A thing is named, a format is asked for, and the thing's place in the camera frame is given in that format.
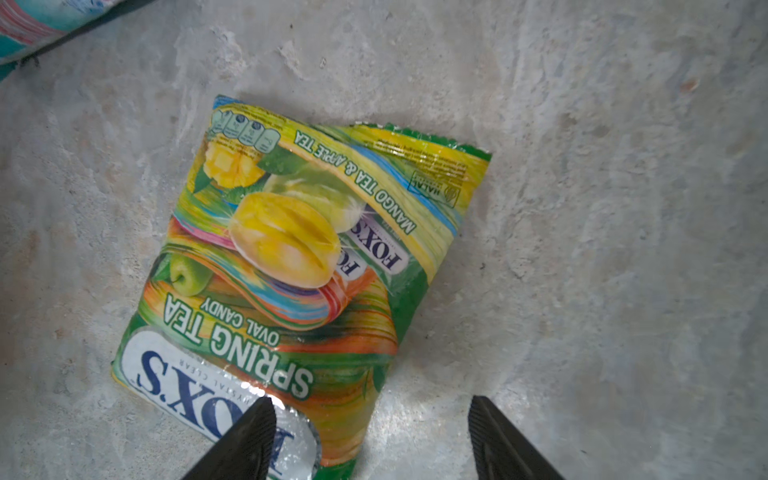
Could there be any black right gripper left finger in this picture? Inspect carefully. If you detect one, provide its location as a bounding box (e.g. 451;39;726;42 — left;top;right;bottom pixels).
182;397;277;480

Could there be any teal Fox's candy bag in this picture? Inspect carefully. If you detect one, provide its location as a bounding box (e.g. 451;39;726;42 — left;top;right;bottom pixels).
1;0;149;80

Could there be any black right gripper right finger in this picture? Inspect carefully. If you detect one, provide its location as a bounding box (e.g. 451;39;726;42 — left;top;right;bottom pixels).
468;395;564;480

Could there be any green Fox's spring tea bag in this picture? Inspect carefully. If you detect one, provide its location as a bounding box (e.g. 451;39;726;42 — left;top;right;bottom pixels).
112;95;492;479

